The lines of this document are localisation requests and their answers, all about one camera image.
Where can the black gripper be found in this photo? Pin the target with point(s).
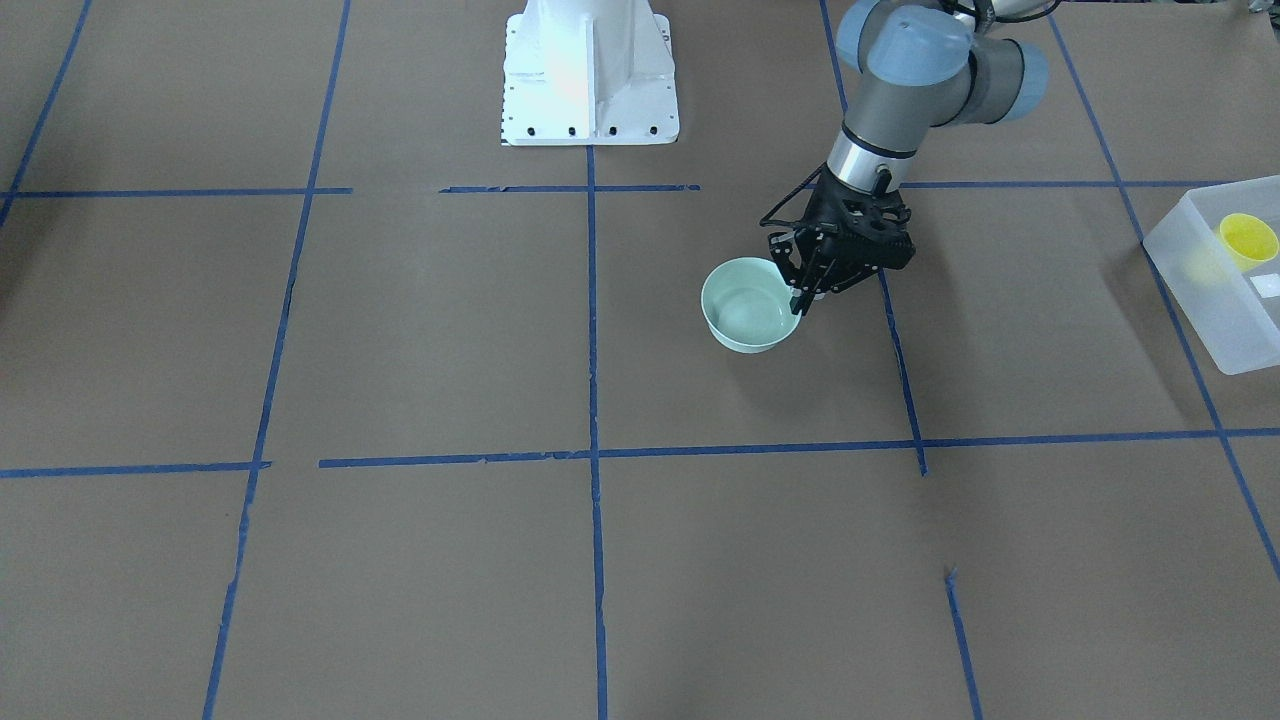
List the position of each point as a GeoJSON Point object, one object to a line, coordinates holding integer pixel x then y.
{"type": "Point", "coordinates": [826, 211]}

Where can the mint green bowl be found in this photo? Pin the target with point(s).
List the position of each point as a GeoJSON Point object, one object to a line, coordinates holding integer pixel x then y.
{"type": "Point", "coordinates": [746, 304]}

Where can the yellow plastic cup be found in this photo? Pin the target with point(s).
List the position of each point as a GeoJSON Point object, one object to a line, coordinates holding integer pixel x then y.
{"type": "Point", "coordinates": [1249, 240]}

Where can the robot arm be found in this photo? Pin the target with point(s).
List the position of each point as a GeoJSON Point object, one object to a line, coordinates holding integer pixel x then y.
{"type": "Point", "coordinates": [922, 65]}

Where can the clear plastic bin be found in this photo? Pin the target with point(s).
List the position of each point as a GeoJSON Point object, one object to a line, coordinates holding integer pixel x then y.
{"type": "Point", "coordinates": [1231, 305]}

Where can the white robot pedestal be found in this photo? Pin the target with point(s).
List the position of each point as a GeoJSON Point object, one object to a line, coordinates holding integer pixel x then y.
{"type": "Point", "coordinates": [589, 73]}

